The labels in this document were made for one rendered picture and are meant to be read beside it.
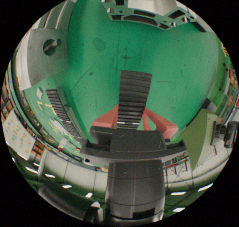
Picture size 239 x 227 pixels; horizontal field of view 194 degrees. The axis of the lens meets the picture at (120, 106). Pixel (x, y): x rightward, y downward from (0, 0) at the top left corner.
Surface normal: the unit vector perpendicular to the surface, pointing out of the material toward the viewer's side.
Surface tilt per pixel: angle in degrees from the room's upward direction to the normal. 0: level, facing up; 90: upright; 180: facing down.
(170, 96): 0
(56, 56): 90
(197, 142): 90
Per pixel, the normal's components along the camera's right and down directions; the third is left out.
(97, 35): -0.05, 0.61
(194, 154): -0.99, -0.11
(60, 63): 1.00, 0.09
